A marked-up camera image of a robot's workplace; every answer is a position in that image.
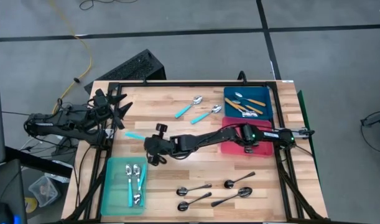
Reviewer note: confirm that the blue plastic tray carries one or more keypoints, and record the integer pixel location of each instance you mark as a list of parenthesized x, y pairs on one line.
[(264, 93)]

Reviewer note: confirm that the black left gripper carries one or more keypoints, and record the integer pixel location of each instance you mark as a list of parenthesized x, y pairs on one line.
[(99, 105)]

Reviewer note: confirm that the clear plastic container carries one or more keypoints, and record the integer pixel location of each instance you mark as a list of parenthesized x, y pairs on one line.
[(43, 191)]

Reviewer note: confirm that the black metal spoon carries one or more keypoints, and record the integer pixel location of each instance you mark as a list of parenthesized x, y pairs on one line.
[(245, 192), (229, 184), (183, 206), (248, 150), (181, 191)]

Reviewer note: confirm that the yellow tape roll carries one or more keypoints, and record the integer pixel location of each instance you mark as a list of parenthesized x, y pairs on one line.
[(31, 205)]

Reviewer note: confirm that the teal plastic tray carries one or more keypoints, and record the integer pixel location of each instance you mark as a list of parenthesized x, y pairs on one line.
[(115, 193)]

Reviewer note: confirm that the black desk bar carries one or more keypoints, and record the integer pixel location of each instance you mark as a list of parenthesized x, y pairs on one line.
[(37, 161)]

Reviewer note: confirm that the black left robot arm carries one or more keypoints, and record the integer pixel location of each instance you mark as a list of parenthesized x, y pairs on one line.
[(53, 127)]

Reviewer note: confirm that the black perforated metal box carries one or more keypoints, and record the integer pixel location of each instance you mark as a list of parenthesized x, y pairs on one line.
[(130, 68)]

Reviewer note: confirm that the grey stand foot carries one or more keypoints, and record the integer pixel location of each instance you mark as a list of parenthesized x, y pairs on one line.
[(376, 119)]

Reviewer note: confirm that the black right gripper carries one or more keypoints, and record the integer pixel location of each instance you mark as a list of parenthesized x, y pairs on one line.
[(158, 144)]

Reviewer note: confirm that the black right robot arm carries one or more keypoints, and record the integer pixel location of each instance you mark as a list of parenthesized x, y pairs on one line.
[(208, 138)]

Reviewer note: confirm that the red plastic tray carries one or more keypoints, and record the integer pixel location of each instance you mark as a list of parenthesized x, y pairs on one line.
[(230, 149)]

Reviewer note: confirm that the black computer mouse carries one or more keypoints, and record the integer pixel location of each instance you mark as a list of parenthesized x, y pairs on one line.
[(1, 214)]

